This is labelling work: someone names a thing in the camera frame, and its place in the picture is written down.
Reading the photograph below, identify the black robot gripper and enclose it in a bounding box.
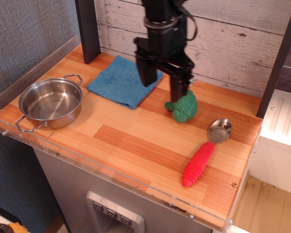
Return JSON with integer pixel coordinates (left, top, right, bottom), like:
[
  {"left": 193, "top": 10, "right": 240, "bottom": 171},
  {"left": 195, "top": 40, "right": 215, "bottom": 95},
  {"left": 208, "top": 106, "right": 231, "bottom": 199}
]
[{"left": 134, "top": 21, "right": 194, "bottom": 103}]

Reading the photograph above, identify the green toy broccoli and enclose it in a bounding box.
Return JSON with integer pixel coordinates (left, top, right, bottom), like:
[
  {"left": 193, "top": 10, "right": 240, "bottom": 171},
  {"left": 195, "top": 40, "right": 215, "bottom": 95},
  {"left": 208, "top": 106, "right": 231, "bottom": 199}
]
[{"left": 164, "top": 90, "right": 198, "bottom": 123}]

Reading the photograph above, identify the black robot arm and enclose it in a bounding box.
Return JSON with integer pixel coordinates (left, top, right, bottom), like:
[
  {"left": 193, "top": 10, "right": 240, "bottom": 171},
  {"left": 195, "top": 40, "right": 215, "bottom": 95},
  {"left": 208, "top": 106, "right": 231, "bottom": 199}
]
[{"left": 134, "top": 0, "right": 194, "bottom": 103}]

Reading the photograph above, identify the stainless steel pot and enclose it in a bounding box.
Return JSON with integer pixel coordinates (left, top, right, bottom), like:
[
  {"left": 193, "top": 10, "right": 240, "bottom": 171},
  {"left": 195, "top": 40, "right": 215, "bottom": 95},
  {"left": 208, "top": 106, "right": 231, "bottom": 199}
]
[{"left": 16, "top": 74, "right": 83, "bottom": 133}]

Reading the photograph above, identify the blue folded cloth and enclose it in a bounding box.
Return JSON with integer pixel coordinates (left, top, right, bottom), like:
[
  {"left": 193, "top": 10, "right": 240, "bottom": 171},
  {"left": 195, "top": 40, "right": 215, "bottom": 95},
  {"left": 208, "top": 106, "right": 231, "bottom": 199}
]
[{"left": 86, "top": 56, "right": 157, "bottom": 110}]

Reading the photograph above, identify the grey toy fridge cabinet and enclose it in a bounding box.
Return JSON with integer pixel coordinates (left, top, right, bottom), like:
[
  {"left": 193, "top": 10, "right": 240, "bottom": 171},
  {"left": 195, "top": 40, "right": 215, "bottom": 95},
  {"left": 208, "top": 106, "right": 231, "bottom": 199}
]
[{"left": 34, "top": 149, "right": 211, "bottom": 233}]

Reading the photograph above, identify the clear acrylic edge guard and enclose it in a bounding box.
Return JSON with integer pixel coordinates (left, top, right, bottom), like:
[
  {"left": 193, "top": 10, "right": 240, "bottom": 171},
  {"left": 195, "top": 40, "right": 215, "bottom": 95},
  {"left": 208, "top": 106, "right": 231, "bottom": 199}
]
[{"left": 0, "top": 112, "right": 261, "bottom": 233}]

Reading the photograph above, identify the yellow object bottom left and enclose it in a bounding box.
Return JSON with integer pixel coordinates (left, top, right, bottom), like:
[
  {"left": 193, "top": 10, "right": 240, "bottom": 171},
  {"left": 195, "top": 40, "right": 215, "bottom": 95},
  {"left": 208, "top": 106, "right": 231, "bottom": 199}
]
[{"left": 8, "top": 222, "right": 28, "bottom": 233}]

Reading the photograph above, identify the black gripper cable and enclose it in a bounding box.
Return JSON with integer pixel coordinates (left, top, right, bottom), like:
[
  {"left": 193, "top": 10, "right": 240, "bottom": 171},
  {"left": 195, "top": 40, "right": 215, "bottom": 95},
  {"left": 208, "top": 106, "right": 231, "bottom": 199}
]
[{"left": 179, "top": 4, "right": 197, "bottom": 41}]

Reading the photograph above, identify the red handled metal spoon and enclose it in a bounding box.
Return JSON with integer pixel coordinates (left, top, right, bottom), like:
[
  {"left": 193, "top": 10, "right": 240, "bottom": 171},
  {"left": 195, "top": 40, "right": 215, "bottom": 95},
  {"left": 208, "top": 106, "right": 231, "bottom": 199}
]
[{"left": 182, "top": 118, "right": 232, "bottom": 187}]

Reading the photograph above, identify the dark left wooden post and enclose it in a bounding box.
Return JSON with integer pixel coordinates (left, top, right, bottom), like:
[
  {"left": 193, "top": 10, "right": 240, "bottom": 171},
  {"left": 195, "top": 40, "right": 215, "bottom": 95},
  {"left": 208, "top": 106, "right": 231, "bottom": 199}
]
[{"left": 75, "top": 0, "right": 101, "bottom": 64}]

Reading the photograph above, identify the dark wooden post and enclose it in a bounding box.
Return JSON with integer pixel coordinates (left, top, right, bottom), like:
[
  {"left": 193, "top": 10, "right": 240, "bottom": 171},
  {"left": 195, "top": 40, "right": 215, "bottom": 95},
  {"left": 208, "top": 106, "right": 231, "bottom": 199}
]
[
  {"left": 256, "top": 17, "right": 291, "bottom": 118},
  {"left": 75, "top": 0, "right": 101, "bottom": 64}
]

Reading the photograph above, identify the dark right wooden post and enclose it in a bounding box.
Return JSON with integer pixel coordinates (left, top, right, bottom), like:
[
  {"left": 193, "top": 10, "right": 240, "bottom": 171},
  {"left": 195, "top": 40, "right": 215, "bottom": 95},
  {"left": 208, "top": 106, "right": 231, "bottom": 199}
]
[{"left": 256, "top": 17, "right": 291, "bottom": 118}]

